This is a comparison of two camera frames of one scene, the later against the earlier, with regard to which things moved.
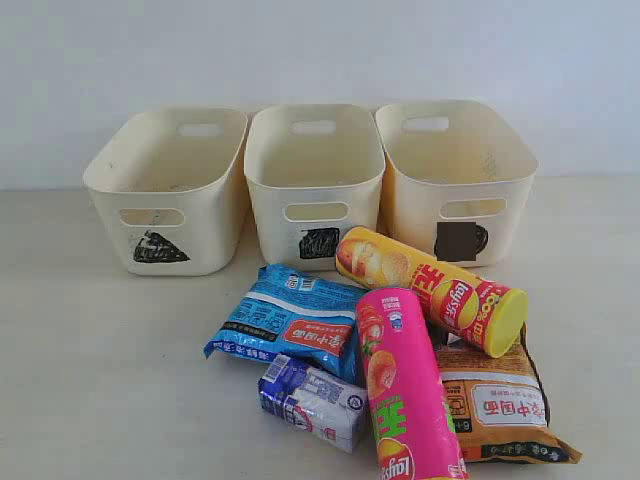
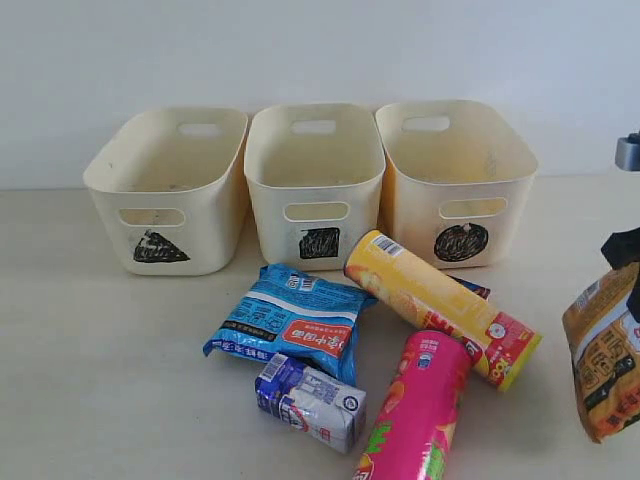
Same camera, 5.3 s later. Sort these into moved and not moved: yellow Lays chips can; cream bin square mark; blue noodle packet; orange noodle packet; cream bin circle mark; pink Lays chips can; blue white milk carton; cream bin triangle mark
Moved: pink Lays chips can; yellow Lays chips can; orange noodle packet
Not moved: cream bin triangle mark; cream bin circle mark; cream bin square mark; blue noodle packet; blue white milk carton
